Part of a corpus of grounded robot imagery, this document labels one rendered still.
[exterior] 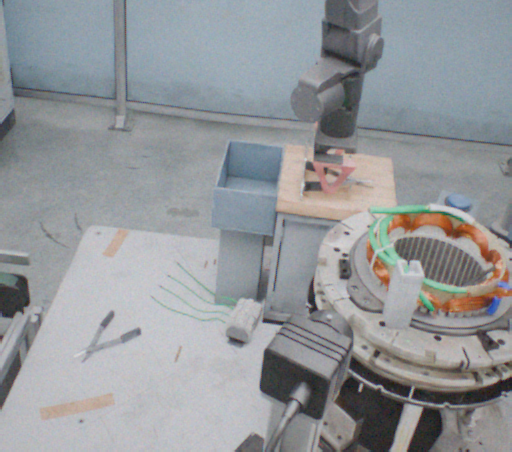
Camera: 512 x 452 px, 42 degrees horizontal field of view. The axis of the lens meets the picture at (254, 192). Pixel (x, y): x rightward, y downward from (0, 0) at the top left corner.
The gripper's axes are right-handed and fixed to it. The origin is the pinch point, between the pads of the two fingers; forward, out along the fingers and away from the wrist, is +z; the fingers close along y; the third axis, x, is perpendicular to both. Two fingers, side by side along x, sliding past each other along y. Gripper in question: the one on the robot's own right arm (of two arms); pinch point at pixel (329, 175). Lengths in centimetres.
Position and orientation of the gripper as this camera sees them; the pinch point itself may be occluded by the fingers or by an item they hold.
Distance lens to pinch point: 113.9
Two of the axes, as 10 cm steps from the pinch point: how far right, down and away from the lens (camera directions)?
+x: 9.9, 1.2, -0.4
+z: -0.7, 8.0, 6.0
